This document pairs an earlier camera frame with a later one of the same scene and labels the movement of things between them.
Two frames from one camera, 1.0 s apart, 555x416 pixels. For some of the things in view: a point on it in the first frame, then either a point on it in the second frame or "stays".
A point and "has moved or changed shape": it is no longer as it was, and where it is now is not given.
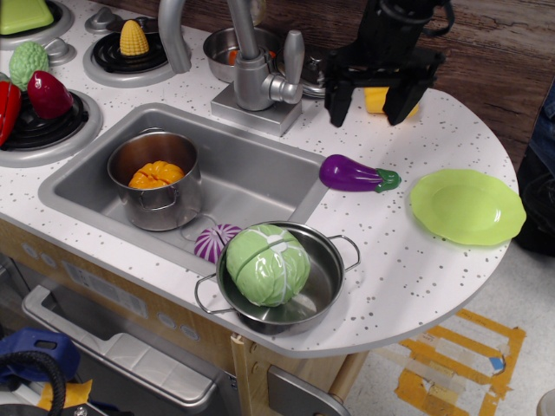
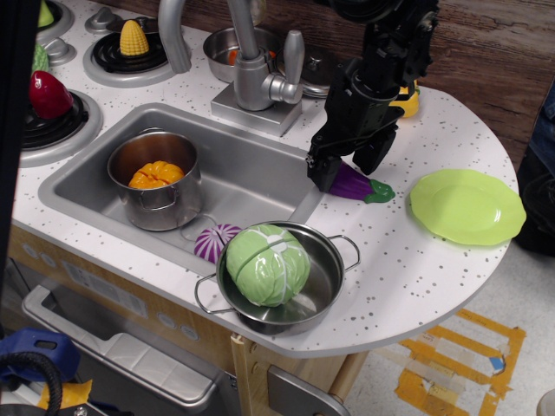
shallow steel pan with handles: [323, 284] stays
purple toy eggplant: [343, 172] has moved or changed shape
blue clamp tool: [43, 340] stays
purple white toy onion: [211, 243] stays
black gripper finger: [337, 101] -> [323, 170]
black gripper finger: [401, 100] -> [369, 157]
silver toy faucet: [261, 103] stays
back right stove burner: [103, 61] stays
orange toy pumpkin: [153, 173] stays
